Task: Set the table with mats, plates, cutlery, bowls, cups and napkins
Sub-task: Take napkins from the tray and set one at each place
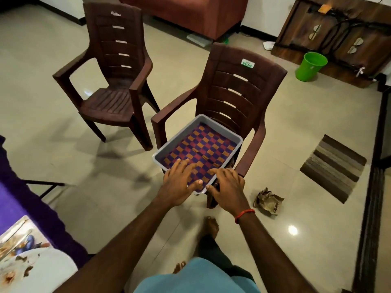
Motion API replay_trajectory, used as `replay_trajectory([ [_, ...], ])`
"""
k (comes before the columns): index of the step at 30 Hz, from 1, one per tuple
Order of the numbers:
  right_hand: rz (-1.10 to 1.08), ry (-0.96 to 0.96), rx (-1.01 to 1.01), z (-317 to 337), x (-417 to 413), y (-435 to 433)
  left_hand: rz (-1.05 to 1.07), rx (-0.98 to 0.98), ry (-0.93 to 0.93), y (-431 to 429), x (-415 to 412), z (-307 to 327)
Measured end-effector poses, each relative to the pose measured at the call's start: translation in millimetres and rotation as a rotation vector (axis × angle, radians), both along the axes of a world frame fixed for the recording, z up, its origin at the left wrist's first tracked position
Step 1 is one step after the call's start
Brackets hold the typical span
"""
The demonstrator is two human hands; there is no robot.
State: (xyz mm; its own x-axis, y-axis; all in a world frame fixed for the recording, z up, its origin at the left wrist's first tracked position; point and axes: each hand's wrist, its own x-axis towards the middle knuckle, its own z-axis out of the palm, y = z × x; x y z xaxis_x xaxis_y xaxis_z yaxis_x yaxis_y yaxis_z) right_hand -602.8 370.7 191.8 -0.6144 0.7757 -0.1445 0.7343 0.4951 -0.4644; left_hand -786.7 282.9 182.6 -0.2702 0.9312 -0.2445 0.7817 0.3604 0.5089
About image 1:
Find checkered purple orange cloth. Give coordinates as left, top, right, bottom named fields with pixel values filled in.
left=161, top=122, right=238, bottom=186

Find white floral plate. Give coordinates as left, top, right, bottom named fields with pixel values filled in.
left=0, top=247, right=79, bottom=293

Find person's left hand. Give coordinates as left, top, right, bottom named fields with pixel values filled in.
left=153, top=158, right=204, bottom=209

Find grey plastic tray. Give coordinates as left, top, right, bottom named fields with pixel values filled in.
left=152, top=114, right=244, bottom=195

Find red-brown sofa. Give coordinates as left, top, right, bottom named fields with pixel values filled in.
left=119, top=0, right=250, bottom=42

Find person's teal t-shirt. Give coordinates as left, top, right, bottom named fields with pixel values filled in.
left=133, top=257, right=261, bottom=293

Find red wrist thread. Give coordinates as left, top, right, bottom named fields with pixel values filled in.
left=234, top=208, right=257, bottom=225

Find person's right hand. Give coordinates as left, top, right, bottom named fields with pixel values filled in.
left=205, top=168, right=253, bottom=219

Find brown plastic chair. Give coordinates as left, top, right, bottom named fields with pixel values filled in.
left=53, top=3, right=161, bottom=151
left=151, top=42, right=288, bottom=209

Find striped brown rug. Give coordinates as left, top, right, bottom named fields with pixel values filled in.
left=300, top=134, right=367, bottom=204

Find purple tablecloth table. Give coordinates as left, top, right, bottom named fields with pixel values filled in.
left=0, top=136, right=94, bottom=269

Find person's dark trousers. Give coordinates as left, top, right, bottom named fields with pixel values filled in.
left=195, top=235, right=254, bottom=281

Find person's right forearm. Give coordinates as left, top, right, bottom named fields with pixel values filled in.
left=235, top=212, right=319, bottom=293

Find person's left forearm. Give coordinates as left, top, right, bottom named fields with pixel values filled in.
left=54, top=199, right=175, bottom=293

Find green plastic bucket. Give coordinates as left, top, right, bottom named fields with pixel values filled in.
left=295, top=52, right=329, bottom=82

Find crumpled brown paper bag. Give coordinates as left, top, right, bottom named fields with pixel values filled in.
left=253, top=187, right=286, bottom=216

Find person's right foot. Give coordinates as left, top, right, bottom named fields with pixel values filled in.
left=202, top=215, right=220, bottom=239

